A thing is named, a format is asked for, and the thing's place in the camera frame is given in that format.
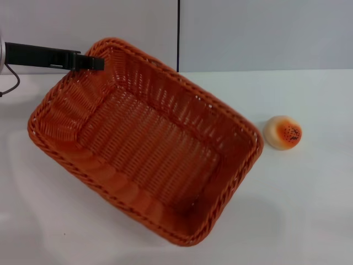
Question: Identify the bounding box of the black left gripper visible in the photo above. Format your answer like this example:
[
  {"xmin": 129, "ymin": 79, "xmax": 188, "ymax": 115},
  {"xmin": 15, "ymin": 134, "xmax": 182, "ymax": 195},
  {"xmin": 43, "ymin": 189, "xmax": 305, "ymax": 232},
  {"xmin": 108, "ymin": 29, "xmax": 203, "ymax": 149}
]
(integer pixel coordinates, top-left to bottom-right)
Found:
[{"xmin": 4, "ymin": 41, "xmax": 106, "ymax": 72}]

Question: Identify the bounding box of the orange woven plastic basket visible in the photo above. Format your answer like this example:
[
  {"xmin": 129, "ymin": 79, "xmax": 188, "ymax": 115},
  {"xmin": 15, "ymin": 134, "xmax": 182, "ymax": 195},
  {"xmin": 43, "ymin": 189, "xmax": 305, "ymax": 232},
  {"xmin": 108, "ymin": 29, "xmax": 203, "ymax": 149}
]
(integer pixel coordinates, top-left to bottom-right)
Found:
[{"xmin": 26, "ymin": 38, "xmax": 265, "ymax": 247}]

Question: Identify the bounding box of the round bun with orange top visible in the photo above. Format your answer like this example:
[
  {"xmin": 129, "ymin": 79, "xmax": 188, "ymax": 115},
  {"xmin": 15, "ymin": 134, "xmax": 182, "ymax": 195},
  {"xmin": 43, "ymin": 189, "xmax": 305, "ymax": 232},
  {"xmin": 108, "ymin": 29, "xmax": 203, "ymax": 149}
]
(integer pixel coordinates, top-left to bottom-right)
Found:
[{"xmin": 263, "ymin": 115, "xmax": 303, "ymax": 151}]

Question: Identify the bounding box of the thin black cable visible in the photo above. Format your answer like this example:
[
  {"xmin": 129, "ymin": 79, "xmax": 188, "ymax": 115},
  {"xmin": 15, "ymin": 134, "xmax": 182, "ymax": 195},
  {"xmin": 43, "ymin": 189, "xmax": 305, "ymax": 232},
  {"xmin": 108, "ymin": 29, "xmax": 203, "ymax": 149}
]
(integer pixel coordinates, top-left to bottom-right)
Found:
[{"xmin": 0, "ymin": 64, "xmax": 21, "ymax": 97}]

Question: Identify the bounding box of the black vertical wall strip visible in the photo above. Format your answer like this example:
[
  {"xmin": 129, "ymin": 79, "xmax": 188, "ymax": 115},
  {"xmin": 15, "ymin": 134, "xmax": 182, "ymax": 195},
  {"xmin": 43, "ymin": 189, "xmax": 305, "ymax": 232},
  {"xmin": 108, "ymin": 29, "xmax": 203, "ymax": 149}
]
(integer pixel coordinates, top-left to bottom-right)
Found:
[{"xmin": 176, "ymin": 0, "xmax": 181, "ymax": 72}]

